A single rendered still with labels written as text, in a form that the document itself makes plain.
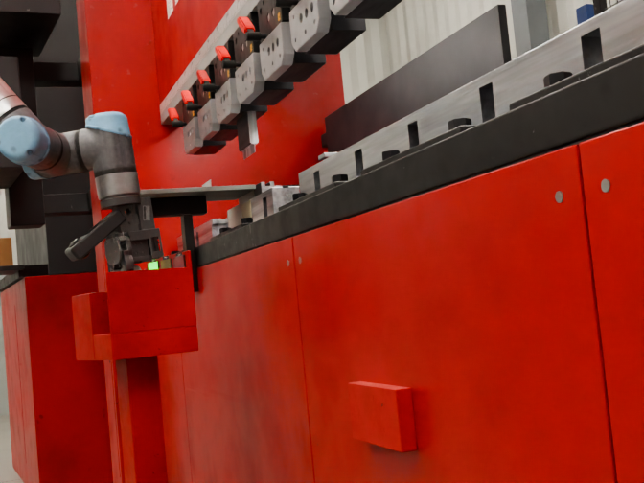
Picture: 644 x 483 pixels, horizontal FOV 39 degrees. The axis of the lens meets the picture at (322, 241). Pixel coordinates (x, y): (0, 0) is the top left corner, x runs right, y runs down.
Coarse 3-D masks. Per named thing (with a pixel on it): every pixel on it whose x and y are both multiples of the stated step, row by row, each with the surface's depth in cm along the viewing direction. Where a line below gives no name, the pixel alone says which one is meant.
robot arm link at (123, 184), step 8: (104, 176) 161; (112, 176) 161; (120, 176) 161; (128, 176) 162; (136, 176) 164; (96, 184) 163; (104, 184) 161; (112, 184) 161; (120, 184) 161; (128, 184) 162; (136, 184) 163; (104, 192) 161; (112, 192) 161; (120, 192) 161; (128, 192) 161; (136, 192) 163
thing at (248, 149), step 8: (248, 112) 210; (240, 120) 216; (248, 120) 210; (256, 120) 210; (240, 128) 217; (248, 128) 210; (256, 128) 210; (240, 136) 217; (248, 136) 210; (256, 136) 210; (240, 144) 218; (248, 144) 211; (248, 152) 214
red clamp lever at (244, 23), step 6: (240, 18) 186; (246, 18) 185; (240, 24) 185; (246, 24) 183; (252, 24) 184; (246, 30) 182; (252, 30) 182; (246, 36) 179; (252, 36) 180; (258, 36) 180; (264, 36) 181
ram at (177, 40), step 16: (160, 0) 282; (192, 0) 242; (208, 0) 225; (224, 0) 211; (256, 0) 187; (160, 16) 284; (176, 16) 261; (192, 16) 243; (208, 16) 226; (160, 32) 285; (176, 32) 262; (192, 32) 244; (208, 32) 227; (224, 32) 212; (160, 48) 287; (176, 48) 264; (192, 48) 245; (160, 64) 289; (176, 64) 265; (208, 64) 229; (160, 80) 291; (176, 80) 267; (192, 80) 248; (160, 96) 292; (176, 96) 268
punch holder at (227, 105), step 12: (228, 48) 210; (216, 60) 221; (216, 72) 222; (216, 84) 222; (228, 84) 210; (216, 96) 222; (228, 96) 211; (216, 108) 223; (228, 108) 212; (240, 108) 211; (252, 108) 211; (264, 108) 212; (228, 120) 218
